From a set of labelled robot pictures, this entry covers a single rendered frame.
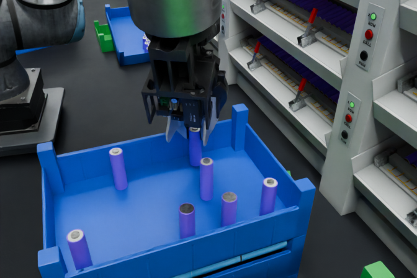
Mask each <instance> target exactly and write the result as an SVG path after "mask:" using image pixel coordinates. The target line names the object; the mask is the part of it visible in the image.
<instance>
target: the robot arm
mask: <svg viewBox="0 0 417 278"><path fill-rule="evenodd" d="M127 1H128V6H129V10H130V15H131V19H132V21H133V23H134V24H135V25H136V26H137V27H138V28H139V29H140V30H142V31H144V32H145V35H146V36H147V38H148V39H149V40H150V41H151V42H150V44H149V46H148V53H149V57H150V63H151V68H150V71H149V73H148V76H147V78H146V81H145V83H144V86H143V89H142V90H141V94H142V98H143V103H144V106H145V110H146V115H147V119H148V123H149V124H151V123H152V121H153V117H154V115H155V112H156V115H162V116H163V117H166V116H167V117H168V124H167V129H166V141H167V142H168V143H169V142H170V141H171V139H172V137H173V136H174V134H175V132H176V131H178V132H179V134H181V135H182V136H183V137H184V138H185V139H188V137H189V127H193V128H200V140H203V146H206V145H207V142H208V139H209V135H210V134H211V133H212V132H213V130H214V128H215V125H216V123H217V121H218V118H219V115H220V111H221V109H222V107H223V106H224V105H225V103H226V100H227V95H228V83H227V80H226V77H225V74H226V71H225V70H220V68H219V65H220V58H219V57H217V56H216V55H214V54H213V50H206V49H205V48H204V47H203V46H206V44H208V43H209V41H211V40H212V39H213V38H214V37H215V36H216V35H217V34H218V33H219V32H220V15H221V13H222V0H127ZM84 32H85V13H84V7H83V1H82V0H0V101H4V100H7V99H10V98H13V97H15V96H18V95H19V94H21V93H22V92H24V91H25V90H26V89H27V88H28V86H29V84H30V80H29V76H28V73H27V72H26V70H25V69H24V67H23V66H22V65H21V63H20V61H19V60H18V59H17V56H16V50H25V49H30V48H39V47H49V46H54V45H62V44H65V45H66V44H69V43H73V42H78V41H80V40H81V39H82V38H83V36H84ZM148 96H150V100H151V109H150V110H149V107H148V102H147V98H148ZM153 96H157V100H158V105H157V107H155V101H154V97H153Z"/></svg>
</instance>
